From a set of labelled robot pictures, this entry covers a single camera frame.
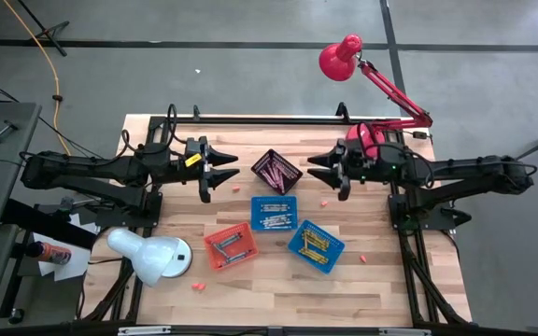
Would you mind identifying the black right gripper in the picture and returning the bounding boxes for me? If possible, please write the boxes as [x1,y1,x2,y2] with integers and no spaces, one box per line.
[306,137,413,203]

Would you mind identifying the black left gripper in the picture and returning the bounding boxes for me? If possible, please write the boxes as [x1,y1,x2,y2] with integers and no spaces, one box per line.
[170,135,242,204]

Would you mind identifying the black mesh basket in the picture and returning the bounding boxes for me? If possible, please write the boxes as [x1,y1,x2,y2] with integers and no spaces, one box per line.
[249,147,304,196]

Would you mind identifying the blue slotted plastic basket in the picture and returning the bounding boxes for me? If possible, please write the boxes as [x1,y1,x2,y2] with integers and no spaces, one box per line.
[287,219,347,274]
[249,195,299,232]

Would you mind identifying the orange slotted plastic basket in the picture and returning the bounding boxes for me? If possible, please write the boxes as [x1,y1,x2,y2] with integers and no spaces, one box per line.
[203,221,261,273]

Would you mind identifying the red desk lamp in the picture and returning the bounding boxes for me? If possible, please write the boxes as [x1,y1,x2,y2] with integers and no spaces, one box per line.
[318,33,434,160]

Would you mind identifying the white desk lamp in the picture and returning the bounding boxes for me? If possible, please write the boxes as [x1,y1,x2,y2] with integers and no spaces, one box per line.
[106,227,193,287]

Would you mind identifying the white paper sheets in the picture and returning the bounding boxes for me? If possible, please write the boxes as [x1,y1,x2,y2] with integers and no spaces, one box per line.
[32,212,98,283]

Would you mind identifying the black diagonal beam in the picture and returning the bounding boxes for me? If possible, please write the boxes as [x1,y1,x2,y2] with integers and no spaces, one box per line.
[0,198,98,252]

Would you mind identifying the orange spray can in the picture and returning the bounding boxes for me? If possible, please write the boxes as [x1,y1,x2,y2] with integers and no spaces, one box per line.
[24,240,73,266]

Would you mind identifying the black tripod stand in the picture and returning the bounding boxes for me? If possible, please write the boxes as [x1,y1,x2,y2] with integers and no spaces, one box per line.
[16,0,72,58]

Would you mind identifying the black caster wheel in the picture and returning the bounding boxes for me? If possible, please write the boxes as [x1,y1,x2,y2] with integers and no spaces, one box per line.
[7,306,26,326]

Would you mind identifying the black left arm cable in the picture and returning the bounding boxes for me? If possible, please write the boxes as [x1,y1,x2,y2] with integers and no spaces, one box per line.
[19,103,189,169]

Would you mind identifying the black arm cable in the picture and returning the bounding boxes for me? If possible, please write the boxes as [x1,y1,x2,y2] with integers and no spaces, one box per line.
[356,121,538,190]
[19,103,189,169]

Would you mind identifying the black aluminium table frame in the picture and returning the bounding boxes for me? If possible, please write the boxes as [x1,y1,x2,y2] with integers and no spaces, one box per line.
[80,101,474,328]

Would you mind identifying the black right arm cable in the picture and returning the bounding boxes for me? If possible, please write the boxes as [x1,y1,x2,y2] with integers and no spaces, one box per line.
[356,121,538,190]

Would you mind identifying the grey metal bracket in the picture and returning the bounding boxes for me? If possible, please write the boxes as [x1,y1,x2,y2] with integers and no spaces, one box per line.
[378,328,433,336]
[117,325,173,336]

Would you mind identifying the yellow cable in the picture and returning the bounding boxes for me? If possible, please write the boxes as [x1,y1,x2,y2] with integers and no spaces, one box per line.
[1,0,64,144]

